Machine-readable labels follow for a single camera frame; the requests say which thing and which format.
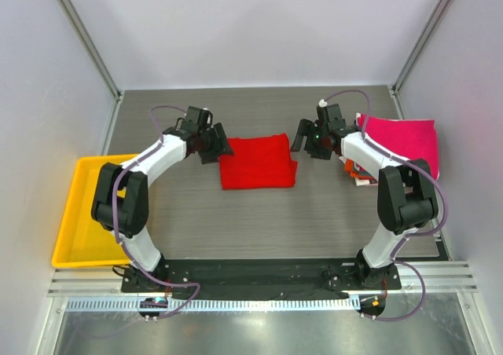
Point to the yellow plastic bin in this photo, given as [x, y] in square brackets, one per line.
[81, 241]

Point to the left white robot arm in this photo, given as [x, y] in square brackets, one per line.
[121, 198]

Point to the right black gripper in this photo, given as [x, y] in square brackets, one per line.
[308, 136]

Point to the folded orange t shirt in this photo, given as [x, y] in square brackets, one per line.
[355, 171]

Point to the aluminium frame post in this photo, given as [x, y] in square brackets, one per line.
[439, 11]
[84, 37]

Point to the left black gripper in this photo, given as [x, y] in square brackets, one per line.
[212, 156]

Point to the slotted white cable duct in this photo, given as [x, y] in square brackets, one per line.
[160, 306]

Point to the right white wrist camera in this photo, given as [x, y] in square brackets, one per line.
[322, 103]

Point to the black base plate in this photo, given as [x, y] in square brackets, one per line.
[262, 279]

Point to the left aluminium frame post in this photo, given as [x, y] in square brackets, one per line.
[84, 37]

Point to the folded pink t shirt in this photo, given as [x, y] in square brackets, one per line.
[413, 139]

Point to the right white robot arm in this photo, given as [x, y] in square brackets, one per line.
[406, 199]

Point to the right aluminium frame post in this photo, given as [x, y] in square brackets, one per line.
[439, 11]

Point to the red t shirt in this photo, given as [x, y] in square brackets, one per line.
[258, 162]

